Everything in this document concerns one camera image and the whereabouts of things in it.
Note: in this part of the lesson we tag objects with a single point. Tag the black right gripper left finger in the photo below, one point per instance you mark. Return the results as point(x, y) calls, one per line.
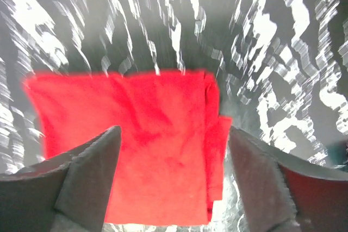
point(68, 192)

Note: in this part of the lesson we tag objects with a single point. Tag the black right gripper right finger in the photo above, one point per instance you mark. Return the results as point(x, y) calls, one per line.
point(282, 192)

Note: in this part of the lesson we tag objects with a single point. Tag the red t-shirt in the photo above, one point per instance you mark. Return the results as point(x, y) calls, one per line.
point(170, 167)

